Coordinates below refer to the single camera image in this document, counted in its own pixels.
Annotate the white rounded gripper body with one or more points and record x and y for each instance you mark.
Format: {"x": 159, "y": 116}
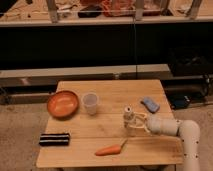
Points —
{"x": 164, "y": 126}

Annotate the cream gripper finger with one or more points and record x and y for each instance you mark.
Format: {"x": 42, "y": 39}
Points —
{"x": 143, "y": 128}
{"x": 142, "y": 116}

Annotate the small clear bottle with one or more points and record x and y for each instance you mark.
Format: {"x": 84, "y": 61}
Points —
{"x": 129, "y": 118}

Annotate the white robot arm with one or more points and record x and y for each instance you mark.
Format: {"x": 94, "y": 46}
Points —
{"x": 187, "y": 130}

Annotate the blue sponge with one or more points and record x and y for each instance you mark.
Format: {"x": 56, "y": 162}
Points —
{"x": 150, "y": 104}

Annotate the orange toy carrot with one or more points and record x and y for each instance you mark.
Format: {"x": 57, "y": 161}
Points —
{"x": 110, "y": 150}

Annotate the wooden table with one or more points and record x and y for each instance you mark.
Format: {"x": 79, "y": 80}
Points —
{"x": 91, "y": 133}

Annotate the translucent plastic cup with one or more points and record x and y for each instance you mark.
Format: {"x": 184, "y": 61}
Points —
{"x": 90, "y": 103}

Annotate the orange bowl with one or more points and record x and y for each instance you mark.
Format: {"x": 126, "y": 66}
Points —
{"x": 62, "y": 104}

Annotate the black white striped sponge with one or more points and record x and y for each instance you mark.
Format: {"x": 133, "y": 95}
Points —
{"x": 58, "y": 139}

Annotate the long metal rail bench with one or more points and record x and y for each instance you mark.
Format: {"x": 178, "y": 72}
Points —
{"x": 51, "y": 76}

